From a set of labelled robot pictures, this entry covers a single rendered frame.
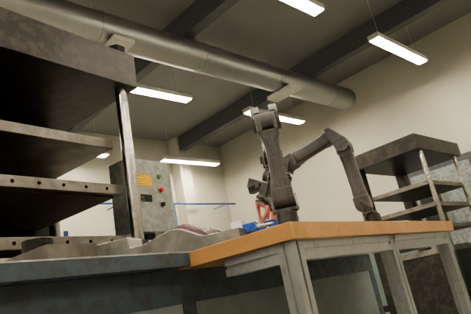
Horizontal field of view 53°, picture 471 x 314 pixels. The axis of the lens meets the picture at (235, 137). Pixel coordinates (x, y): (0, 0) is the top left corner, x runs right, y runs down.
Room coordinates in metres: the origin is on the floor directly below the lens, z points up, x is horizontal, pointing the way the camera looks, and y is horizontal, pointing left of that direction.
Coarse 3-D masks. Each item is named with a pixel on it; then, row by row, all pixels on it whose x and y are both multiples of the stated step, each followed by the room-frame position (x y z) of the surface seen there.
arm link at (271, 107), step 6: (252, 108) 1.49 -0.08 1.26; (270, 108) 1.45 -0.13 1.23; (276, 108) 1.44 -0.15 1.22; (252, 114) 1.44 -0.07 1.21; (276, 114) 1.41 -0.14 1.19; (252, 120) 1.42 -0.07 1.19; (276, 120) 1.45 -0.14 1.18; (264, 150) 1.63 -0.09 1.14; (264, 156) 1.65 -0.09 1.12; (264, 162) 1.67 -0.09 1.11
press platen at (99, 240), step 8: (0, 240) 1.72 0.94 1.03; (8, 240) 1.75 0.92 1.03; (16, 240) 1.77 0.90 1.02; (56, 240) 1.91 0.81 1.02; (64, 240) 1.95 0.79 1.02; (72, 240) 1.98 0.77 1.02; (80, 240) 2.01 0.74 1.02; (88, 240) 2.04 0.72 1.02; (96, 240) 2.08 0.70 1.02; (104, 240) 2.11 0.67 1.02; (112, 240) 2.16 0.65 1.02; (0, 248) 1.72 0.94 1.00; (8, 248) 1.75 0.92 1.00; (16, 248) 1.77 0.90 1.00
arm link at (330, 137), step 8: (328, 128) 1.89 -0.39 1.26; (320, 136) 1.92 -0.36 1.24; (328, 136) 1.89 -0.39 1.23; (336, 136) 1.88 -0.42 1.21; (312, 144) 1.94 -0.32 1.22; (320, 144) 1.93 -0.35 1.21; (328, 144) 1.92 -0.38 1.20; (336, 144) 1.88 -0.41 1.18; (344, 144) 1.87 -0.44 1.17; (352, 144) 1.94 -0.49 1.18; (296, 152) 1.97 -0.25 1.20; (304, 152) 1.96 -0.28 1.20; (312, 152) 1.95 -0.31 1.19; (296, 160) 1.97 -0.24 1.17; (304, 160) 1.97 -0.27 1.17; (296, 168) 2.03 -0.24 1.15
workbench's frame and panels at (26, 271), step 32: (160, 256) 1.19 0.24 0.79; (352, 256) 2.23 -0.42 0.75; (0, 288) 0.90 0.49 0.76; (32, 288) 0.96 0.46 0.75; (64, 288) 1.02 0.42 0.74; (96, 288) 1.08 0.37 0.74; (128, 288) 1.16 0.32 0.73; (160, 288) 1.24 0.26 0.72; (192, 288) 1.34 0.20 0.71; (224, 288) 1.45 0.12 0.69; (256, 288) 1.58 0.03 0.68; (320, 288) 1.93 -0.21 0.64; (352, 288) 2.16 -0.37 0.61
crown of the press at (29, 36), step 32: (0, 32) 1.64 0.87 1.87; (32, 32) 1.76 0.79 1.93; (64, 32) 1.90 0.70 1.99; (0, 64) 1.77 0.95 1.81; (32, 64) 1.82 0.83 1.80; (64, 64) 1.89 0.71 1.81; (96, 64) 2.03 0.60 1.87; (128, 64) 2.21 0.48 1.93; (0, 96) 2.04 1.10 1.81; (32, 96) 2.11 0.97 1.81; (64, 96) 2.18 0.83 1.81; (96, 96) 2.24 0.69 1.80; (64, 128) 2.58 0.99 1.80
